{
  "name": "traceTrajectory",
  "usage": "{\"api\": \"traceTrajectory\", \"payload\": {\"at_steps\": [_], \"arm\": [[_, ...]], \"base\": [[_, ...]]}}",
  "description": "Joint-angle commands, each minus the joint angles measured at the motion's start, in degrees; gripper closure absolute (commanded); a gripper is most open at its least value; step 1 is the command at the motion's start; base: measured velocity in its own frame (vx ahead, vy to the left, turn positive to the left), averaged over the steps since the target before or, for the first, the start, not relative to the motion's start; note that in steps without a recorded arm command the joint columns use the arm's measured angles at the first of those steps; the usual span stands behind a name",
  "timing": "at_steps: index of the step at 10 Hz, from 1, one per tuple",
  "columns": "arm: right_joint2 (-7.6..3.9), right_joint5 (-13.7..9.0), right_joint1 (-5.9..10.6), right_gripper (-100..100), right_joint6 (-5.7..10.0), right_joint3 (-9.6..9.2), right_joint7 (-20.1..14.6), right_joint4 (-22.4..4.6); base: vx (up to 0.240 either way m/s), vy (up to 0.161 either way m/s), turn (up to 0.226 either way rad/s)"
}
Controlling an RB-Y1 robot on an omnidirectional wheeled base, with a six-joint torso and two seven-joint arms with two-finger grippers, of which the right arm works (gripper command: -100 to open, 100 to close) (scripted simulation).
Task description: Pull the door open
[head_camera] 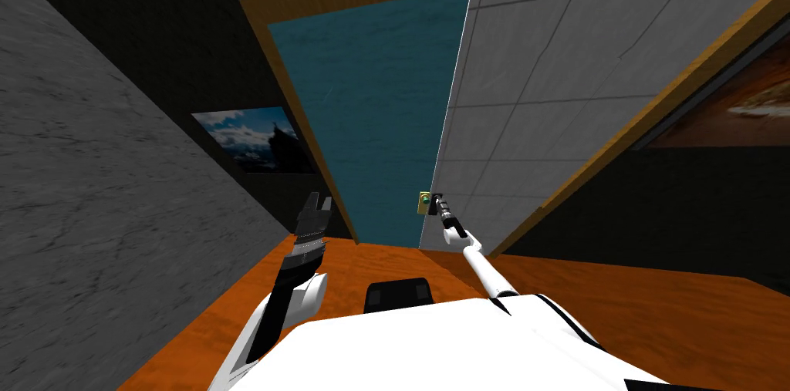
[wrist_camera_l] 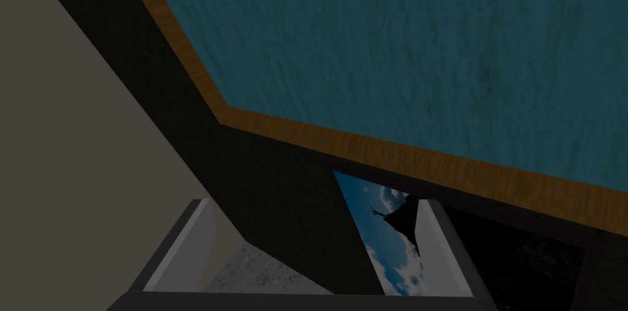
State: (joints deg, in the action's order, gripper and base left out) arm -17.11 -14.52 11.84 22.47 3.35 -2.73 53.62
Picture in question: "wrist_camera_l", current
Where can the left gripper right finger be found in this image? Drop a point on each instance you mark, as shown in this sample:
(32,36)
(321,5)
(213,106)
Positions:
(441,252)

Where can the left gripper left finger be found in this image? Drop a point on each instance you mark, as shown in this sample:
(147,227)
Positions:
(184,252)

